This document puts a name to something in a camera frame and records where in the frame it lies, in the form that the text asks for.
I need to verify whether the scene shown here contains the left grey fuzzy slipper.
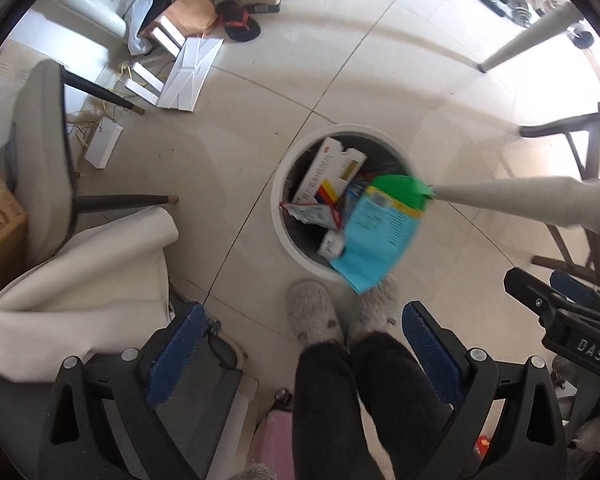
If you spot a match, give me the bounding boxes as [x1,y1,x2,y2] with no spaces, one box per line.
[286,281,344,348]

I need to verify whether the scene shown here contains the cream barcode box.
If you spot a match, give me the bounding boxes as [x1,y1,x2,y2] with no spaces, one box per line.
[292,136,367,206]

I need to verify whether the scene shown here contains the blue green snack bag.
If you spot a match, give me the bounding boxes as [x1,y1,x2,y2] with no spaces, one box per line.
[330,174,434,294]

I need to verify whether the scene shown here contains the checkered brown tablecloth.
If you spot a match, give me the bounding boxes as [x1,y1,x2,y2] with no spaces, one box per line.
[0,207,178,382]

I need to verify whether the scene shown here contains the grey chair black legs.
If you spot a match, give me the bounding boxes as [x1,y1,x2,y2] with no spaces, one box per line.
[8,60,180,266]

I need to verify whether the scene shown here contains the white folded cardboard sheet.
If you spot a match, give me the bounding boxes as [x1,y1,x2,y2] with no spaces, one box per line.
[157,37,223,112]

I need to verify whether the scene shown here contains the black red sandal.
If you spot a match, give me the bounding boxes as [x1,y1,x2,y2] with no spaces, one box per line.
[215,0,261,42]

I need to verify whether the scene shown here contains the black trousers legs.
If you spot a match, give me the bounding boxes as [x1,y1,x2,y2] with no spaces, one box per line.
[292,333,451,479]

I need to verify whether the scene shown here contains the right grey fuzzy slipper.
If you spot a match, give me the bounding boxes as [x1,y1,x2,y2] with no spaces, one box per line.
[347,274,400,348]

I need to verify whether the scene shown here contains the white red milk carton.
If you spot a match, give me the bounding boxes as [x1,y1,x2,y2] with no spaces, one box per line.
[317,230,346,261]

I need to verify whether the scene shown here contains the white round trash bin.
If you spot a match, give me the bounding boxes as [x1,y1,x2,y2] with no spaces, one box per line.
[270,122,415,283]

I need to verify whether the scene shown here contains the dark wooden chair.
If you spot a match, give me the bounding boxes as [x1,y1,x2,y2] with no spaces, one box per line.
[518,105,600,287]

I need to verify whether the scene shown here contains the white table leg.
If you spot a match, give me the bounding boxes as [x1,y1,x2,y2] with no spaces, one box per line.
[432,177,600,234]

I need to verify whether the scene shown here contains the red white snack packet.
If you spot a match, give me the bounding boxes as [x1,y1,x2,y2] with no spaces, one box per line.
[279,203,341,231]

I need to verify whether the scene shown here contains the grey fuzzy slipper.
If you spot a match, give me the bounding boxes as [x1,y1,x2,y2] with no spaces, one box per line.
[347,274,400,348]
[286,281,344,348]

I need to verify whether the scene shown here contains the brown cardboard box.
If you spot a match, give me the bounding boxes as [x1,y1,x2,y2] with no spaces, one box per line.
[0,160,30,297]

